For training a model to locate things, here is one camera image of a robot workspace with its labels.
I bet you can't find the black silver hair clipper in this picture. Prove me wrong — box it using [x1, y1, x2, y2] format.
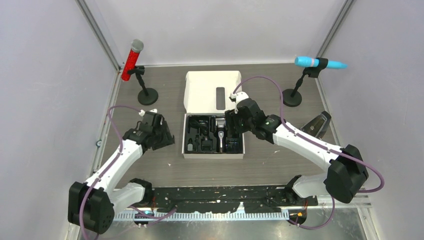
[215, 117, 226, 153]

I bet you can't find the black comb guard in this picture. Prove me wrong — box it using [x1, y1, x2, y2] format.
[200, 139, 213, 152]
[226, 138, 243, 154]

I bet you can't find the white hair clipper box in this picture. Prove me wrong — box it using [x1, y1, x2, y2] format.
[181, 70, 246, 159]

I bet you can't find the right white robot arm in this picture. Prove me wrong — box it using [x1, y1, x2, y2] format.
[225, 98, 369, 205]

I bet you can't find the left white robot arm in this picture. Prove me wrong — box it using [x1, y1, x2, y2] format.
[67, 109, 175, 235]

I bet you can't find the white oil bottle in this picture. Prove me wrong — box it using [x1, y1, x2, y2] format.
[187, 138, 194, 152]

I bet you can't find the left black microphone stand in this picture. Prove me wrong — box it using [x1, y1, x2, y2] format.
[127, 66, 159, 106]

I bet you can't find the black microphone stand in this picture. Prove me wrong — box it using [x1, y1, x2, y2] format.
[282, 67, 325, 107]
[127, 66, 159, 106]

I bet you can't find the right black microphone stand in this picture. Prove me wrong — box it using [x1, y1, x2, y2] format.
[282, 67, 325, 107]

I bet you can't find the black comb guard in tray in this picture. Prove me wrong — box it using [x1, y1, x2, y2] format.
[200, 139, 213, 152]

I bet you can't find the blue microphone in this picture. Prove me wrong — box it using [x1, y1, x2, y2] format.
[294, 56, 348, 70]

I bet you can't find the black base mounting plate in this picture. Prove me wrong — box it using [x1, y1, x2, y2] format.
[134, 185, 318, 214]

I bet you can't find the red glitter microphone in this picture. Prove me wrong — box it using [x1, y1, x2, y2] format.
[121, 39, 144, 82]

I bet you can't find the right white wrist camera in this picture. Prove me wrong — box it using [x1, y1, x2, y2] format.
[229, 91, 249, 114]

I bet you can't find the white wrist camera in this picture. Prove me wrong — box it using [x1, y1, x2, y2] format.
[138, 108, 158, 117]
[229, 91, 249, 114]

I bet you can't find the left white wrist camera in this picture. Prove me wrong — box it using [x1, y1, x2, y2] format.
[138, 108, 158, 117]

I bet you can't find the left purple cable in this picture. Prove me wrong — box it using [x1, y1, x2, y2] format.
[78, 105, 178, 240]

